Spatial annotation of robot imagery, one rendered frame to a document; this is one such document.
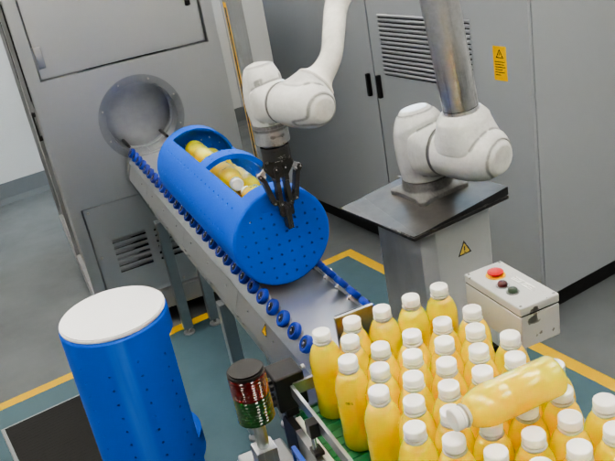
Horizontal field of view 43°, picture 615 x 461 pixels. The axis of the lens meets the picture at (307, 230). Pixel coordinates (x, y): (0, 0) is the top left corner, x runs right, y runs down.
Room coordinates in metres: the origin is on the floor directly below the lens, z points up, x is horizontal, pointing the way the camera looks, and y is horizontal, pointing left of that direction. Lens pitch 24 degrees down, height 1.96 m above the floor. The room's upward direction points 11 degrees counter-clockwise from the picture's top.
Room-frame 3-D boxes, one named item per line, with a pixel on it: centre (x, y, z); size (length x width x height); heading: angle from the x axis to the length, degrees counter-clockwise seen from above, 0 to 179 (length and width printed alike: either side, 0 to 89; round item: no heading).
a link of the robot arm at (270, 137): (1.94, 0.04, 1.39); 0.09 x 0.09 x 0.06
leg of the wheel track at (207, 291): (3.51, 0.55, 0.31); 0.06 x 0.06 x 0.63; 20
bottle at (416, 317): (1.49, -0.19, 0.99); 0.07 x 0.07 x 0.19
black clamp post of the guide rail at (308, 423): (1.28, 0.06, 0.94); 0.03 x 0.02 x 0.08; 20
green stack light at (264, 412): (1.09, 0.14, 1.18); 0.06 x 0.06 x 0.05
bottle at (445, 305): (1.51, -0.26, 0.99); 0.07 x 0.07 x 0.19
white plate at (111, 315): (1.81, 0.54, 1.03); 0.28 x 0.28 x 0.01
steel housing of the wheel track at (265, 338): (2.56, 0.29, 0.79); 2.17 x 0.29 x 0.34; 20
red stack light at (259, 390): (1.09, 0.14, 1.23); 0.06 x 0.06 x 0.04
